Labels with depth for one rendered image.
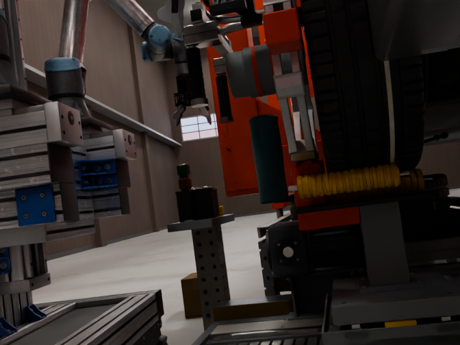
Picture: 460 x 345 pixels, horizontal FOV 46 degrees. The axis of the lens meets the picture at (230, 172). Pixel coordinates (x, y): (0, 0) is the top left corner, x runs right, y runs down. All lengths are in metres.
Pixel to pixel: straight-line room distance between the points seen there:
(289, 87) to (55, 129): 0.54
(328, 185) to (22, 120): 0.73
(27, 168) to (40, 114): 0.12
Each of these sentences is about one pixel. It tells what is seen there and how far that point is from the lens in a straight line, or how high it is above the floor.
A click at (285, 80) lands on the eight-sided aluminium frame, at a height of 0.75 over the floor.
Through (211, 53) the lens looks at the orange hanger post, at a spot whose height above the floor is 1.06.
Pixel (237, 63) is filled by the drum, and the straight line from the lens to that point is 1.50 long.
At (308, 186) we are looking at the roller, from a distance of 1.35.
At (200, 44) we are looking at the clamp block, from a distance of 1.40.
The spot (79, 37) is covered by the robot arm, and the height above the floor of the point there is 1.15.
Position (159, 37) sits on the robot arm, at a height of 1.08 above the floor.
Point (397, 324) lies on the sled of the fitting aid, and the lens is 1.33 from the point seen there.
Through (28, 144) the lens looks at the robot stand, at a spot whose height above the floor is 0.69.
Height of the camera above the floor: 0.49
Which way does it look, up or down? 3 degrees up
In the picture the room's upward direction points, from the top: 8 degrees counter-clockwise
